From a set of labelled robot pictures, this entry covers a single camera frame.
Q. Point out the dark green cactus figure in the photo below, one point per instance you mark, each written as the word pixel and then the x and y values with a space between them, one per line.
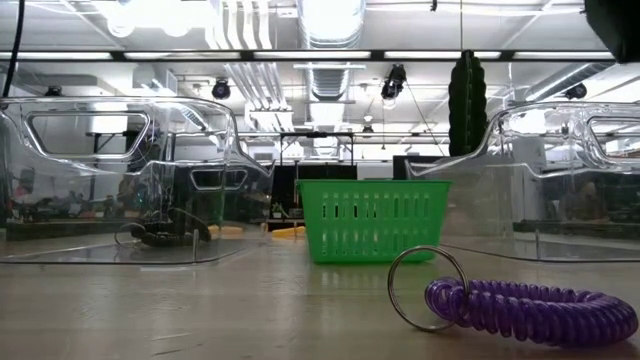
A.
pixel 467 105

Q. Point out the small black ceiling fixture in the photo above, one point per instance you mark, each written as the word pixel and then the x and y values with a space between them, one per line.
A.
pixel 434 5

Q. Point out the black computer monitor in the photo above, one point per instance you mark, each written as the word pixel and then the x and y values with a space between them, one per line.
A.
pixel 315 172
pixel 400 167

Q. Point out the silver ventilation duct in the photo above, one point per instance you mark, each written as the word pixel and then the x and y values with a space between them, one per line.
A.
pixel 330 30

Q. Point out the clear plastic bin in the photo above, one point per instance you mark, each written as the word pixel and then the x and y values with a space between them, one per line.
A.
pixel 550 210
pixel 100 200

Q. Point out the black ceiling camera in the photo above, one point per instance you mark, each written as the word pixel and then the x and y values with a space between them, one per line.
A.
pixel 576 91
pixel 53 91
pixel 221 89
pixel 394 82

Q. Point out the person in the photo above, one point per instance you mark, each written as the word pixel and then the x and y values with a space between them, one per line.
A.
pixel 587 200

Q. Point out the black overhead frame bar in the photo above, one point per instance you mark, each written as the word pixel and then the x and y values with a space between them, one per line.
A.
pixel 310 55

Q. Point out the green plastic slotted basket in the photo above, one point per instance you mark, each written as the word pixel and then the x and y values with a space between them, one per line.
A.
pixel 372 220

